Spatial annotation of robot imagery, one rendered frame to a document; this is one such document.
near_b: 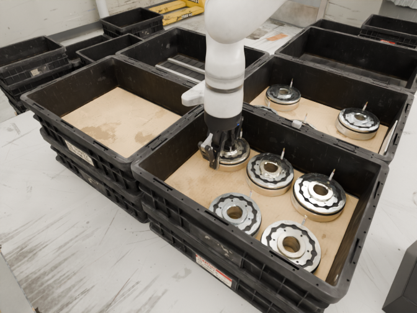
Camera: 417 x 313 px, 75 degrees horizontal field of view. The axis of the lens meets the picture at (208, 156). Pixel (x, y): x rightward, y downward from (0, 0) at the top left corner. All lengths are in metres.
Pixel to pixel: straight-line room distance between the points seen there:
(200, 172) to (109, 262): 0.29
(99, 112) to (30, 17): 2.93
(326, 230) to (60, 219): 0.63
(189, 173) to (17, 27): 3.26
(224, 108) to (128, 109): 0.42
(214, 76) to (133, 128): 0.36
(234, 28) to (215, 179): 0.33
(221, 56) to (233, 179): 0.28
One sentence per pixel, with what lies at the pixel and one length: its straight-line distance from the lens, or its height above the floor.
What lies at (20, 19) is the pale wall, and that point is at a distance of 3.72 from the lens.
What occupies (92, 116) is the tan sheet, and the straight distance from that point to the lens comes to 0.86.
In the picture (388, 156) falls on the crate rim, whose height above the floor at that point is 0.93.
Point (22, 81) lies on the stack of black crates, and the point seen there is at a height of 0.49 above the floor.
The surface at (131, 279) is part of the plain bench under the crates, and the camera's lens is 0.66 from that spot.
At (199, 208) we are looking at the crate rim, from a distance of 0.45.
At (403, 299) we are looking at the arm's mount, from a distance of 0.65.
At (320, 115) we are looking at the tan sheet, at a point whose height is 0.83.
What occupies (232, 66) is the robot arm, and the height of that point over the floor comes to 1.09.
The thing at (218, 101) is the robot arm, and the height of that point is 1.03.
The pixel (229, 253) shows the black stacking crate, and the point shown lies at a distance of 0.50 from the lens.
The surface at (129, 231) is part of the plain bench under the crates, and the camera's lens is 0.72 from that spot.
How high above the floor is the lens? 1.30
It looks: 45 degrees down
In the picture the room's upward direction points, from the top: straight up
